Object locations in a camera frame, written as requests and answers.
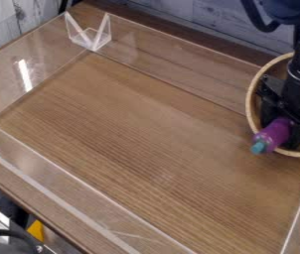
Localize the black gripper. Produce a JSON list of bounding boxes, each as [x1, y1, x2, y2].
[[256, 74, 300, 150]]

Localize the purple toy eggplant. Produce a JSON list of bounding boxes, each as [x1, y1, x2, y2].
[[250, 117, 292, 155]]

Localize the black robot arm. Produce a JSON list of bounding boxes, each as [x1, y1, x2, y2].
[[256, 30, 300, 150]]

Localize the brown wooden bowl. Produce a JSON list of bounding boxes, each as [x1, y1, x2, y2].
[[245, 53, 300, 158]]

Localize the clear acrylic tray walls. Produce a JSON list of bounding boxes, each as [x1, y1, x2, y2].
[[0, 3, 300, 254]]

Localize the yellow object under table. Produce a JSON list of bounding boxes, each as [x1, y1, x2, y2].
[[27, 220, 46, 241]]

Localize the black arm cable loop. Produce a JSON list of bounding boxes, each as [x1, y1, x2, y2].
[[238, 0, 300, 34]]

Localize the clear acrylic corner bracket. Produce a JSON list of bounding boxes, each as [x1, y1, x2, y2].
[[64, 13, 111, 52]]

